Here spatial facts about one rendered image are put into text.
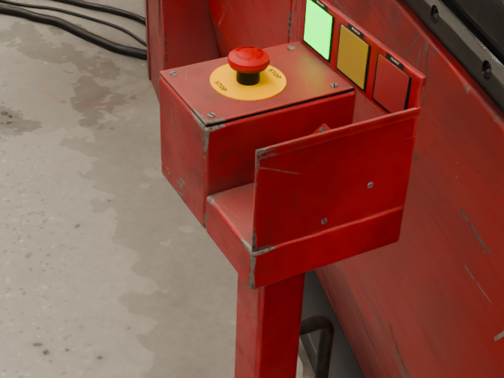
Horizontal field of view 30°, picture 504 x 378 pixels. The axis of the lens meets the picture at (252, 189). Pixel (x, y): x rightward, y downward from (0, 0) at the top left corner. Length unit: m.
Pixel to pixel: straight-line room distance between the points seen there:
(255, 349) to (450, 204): 0.26
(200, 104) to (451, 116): 0.28
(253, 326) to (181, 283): 0.84
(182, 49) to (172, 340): 0.75
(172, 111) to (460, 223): 0.32
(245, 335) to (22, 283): 0.89
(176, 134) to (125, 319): 0.90
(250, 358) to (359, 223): 0.25
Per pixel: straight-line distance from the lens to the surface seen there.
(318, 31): 0.92
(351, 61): 0.88
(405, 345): 1.20
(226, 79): 0.89
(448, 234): 1.03
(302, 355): 1.70
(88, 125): 2.29
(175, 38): 2.16
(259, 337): 1.00
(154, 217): 1.98
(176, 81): 0.89
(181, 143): 0.89
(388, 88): 0.84
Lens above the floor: 1.22
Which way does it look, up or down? 36 degrees down
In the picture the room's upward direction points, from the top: 2 degrees clockwise
